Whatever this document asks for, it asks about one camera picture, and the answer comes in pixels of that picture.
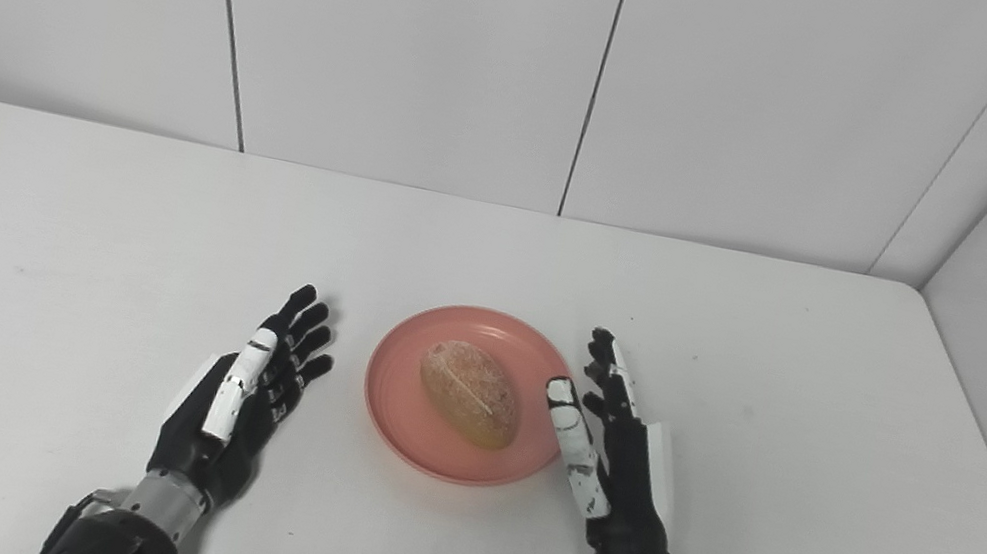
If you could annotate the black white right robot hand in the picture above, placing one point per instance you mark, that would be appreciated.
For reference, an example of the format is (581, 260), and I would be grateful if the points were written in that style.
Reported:
(634, 515)

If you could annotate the pink round plate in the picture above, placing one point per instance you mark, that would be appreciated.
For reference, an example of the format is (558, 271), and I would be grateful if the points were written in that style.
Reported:
(397, 422)

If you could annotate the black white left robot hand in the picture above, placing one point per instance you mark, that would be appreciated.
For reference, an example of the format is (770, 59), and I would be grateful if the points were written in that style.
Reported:
(203, 454)

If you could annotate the oval bread roll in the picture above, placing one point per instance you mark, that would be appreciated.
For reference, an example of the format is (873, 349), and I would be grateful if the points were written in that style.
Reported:
(473, 395)

